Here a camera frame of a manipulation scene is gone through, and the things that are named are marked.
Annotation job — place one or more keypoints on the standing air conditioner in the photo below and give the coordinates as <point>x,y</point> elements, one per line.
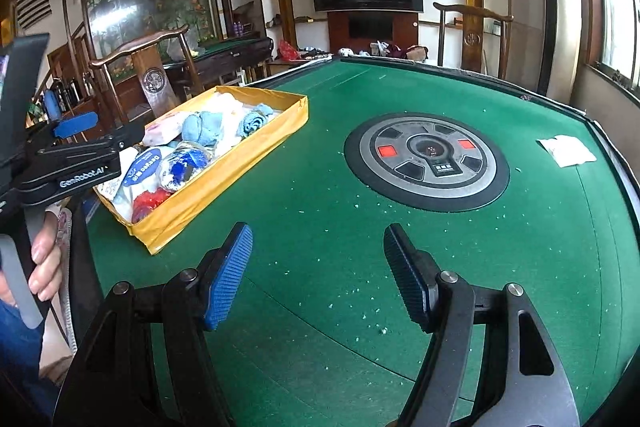
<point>557,22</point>

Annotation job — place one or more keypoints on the white paper packet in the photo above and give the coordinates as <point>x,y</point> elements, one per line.
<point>567,151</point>

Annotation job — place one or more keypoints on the red plastic bag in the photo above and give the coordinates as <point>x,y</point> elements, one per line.
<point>150,204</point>

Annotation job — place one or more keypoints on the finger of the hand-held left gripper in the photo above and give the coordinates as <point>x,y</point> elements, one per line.
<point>75,124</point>
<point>51,102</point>

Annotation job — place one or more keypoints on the pink tissue pack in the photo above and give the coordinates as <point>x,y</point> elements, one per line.
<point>162,129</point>

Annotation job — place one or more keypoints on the person's left hand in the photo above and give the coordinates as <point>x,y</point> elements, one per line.
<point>47,267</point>

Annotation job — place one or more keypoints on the bagged bread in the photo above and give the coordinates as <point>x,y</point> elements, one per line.
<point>182,167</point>

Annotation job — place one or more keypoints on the wooden chair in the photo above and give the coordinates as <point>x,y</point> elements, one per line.
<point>472,39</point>
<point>150,77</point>

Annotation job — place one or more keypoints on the yellow cardboard box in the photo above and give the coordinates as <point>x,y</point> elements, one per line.
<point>210,197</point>

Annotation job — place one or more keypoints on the small green table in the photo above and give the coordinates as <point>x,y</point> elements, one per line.
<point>235,49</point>

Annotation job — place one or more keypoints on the blue label wet wipes pack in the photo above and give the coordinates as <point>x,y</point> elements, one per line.
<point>142,169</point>

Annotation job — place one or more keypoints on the wooden television cabinet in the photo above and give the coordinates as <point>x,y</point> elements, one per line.
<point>372,29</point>

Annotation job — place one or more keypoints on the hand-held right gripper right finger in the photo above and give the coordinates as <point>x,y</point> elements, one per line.
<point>407,277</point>

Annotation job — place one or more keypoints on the window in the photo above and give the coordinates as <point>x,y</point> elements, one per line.
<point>617,7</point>

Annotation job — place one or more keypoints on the round table control panel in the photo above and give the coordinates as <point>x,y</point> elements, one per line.
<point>425,162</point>

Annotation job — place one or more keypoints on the small blue towel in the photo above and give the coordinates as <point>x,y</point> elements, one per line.
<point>256,121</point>

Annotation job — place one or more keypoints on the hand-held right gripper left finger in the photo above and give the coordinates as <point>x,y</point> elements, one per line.
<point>230,277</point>

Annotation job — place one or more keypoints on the wall vent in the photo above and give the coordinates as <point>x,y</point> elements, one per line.
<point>34,2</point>

